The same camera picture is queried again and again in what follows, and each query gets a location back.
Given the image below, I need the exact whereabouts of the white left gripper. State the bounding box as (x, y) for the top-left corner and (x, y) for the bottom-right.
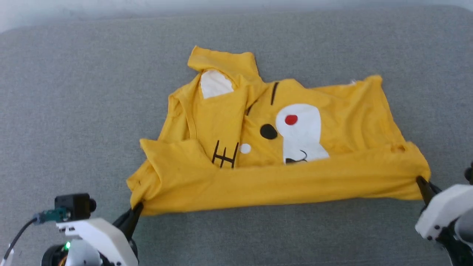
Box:
(56, 202), (144, 266)

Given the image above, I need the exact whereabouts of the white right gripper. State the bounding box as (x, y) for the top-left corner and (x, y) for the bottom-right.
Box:
(415, 177), (473, 241)

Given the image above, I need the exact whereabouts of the yellow cartoon print garment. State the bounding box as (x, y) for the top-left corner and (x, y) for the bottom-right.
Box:
(126, 45), (432, 216)

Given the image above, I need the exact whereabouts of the grey fabric sofa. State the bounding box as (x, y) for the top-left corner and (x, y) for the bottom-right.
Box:
(0, 4), (473, 266)

